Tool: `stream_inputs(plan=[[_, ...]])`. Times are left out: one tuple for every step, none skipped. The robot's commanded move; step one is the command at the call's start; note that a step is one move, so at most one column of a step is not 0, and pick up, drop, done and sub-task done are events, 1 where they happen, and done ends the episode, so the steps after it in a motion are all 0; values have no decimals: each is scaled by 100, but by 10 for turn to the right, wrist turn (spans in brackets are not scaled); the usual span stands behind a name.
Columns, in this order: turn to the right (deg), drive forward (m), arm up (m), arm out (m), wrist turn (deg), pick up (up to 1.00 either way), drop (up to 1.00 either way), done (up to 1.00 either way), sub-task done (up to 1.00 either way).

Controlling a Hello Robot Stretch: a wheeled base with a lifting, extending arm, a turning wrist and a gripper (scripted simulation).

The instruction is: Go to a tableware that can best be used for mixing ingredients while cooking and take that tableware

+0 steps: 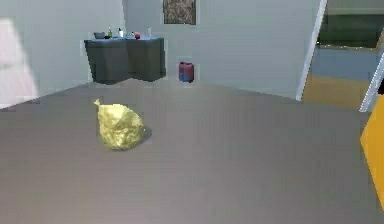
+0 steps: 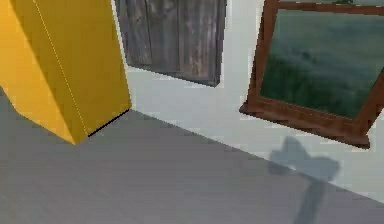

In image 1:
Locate yellow tied bag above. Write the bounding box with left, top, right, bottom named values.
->
left=93, top=98, right=146, bottom=151

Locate red and blue bin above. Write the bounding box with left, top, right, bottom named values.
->
left=178, top=61, right=195, bottom=84

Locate dark grey table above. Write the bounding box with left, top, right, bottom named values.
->
left=83, top=36, right=167, bottom=85

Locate brown framed wall picture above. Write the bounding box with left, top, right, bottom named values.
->
left=162, top=0, right=197, bottom=26

